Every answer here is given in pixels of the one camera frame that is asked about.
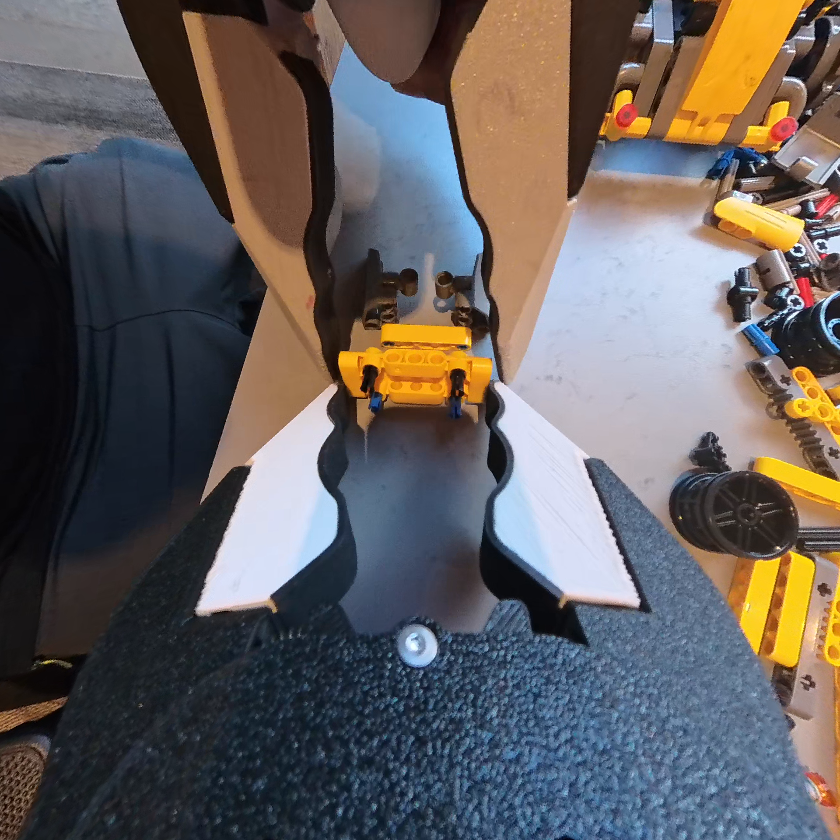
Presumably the black brick axle connector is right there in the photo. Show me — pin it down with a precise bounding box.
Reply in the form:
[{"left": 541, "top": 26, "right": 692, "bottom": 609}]
[{"left": 726, "top": 266, "right": 760, "bottom": 324}]

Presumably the black spoked toy wheel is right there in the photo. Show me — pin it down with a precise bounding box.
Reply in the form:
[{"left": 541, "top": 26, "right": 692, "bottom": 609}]
[{"left": 669, "top": 469, "right": 802, "bottom": 560}]

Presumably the small orange round piece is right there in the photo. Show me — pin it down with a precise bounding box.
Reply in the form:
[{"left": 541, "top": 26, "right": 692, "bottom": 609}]
[{"left": 804, "top": 769, "right": 840, "bottom": 821}]

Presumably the yellow brick frame assembly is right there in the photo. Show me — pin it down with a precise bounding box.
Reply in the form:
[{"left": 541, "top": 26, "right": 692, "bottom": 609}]
[{"left": 337, "top": 323, "right": 494, "bottom": 419}]

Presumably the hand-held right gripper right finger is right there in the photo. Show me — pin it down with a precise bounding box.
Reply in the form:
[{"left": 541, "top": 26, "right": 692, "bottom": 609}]
[{"left": 481, "top": 381, "right": 643, "bottom": 642}]

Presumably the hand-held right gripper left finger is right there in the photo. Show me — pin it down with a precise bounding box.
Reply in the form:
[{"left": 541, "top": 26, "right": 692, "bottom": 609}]
[{"left": 196, "top": 384, "right": 360, "bottom": 618}]

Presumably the person's dark blue shirt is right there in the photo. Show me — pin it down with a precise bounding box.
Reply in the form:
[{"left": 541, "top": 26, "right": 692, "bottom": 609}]
[{"left": 0, "top": 138, "right": 266, "bottom": 680}]

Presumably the grey desk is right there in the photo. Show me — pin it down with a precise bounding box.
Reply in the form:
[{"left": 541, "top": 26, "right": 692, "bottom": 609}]
[{"left": 200, "top": 46, "right": 840, "bottom": 840}]

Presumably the yellow curved brick panel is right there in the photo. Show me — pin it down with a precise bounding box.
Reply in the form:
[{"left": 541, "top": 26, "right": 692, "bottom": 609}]
[{"left": 712, "top": 197, "right": 807, "bottom": 252}]

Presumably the yellow toy brick vehicle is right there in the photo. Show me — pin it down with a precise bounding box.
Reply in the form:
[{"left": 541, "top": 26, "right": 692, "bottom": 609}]
[{"left": 598, "top": 0, "right": 840, "bottom": 148}]

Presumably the pile of loose brick pieces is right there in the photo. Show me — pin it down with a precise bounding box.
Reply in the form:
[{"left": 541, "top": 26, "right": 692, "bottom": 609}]
[{"left": 669, "top": 147, "right": 840, "bottom": 729}]

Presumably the small black brick pin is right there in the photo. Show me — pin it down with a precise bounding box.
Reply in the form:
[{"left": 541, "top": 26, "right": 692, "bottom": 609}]
[{"left": 689, "top": 432, "right": 732, "bottom": 472}]

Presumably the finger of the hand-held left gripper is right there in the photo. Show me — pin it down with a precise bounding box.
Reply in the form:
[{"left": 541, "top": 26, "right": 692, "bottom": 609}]
[
  {"left": 182, "top": 0, "right": 345, "bottom": 387},
  {"left": 446, "top": 0, "right": 580, "bottom": 383}
]

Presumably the mesh chair seat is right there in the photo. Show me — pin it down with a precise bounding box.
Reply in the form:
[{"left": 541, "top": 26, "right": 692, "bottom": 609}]
[{"left": 0, "top": 696, "right": 53, "bottom": 840}]

